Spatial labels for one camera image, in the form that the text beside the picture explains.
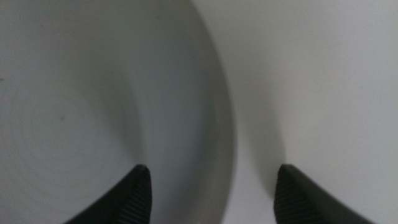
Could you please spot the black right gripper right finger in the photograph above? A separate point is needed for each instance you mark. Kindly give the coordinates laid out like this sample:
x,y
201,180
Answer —
x,y
298,202

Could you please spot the grey shallow bowl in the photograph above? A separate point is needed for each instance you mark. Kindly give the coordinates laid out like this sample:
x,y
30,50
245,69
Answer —
x,y
77,93

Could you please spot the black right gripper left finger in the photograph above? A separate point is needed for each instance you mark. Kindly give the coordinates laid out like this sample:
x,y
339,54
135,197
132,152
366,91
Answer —
x,y
124,202

